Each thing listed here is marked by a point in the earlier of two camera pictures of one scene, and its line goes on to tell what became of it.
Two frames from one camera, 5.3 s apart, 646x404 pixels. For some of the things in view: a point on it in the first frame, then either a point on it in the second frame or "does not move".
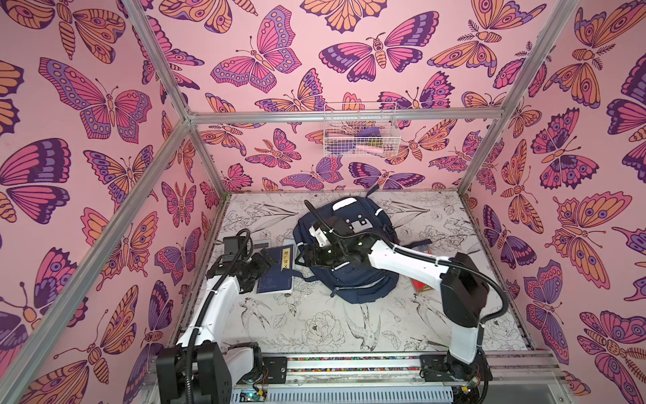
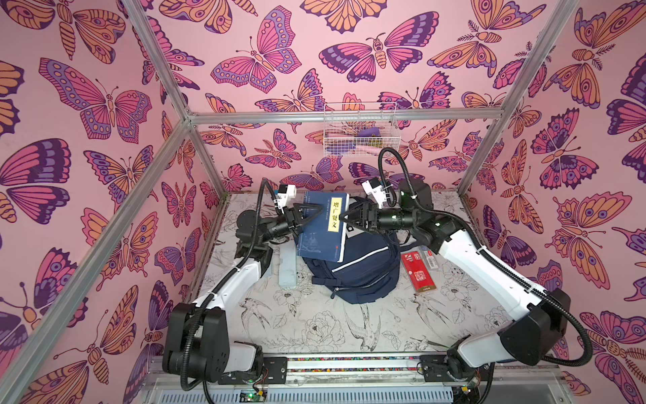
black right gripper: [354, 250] -> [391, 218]
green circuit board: [251, 396] does not move
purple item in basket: [368, 132] does not move
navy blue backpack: [362, 281] does not move
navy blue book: [275, 280] -> [323, 237]
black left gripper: [262, 266] -> [301, 229]
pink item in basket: [378, 151] does not move
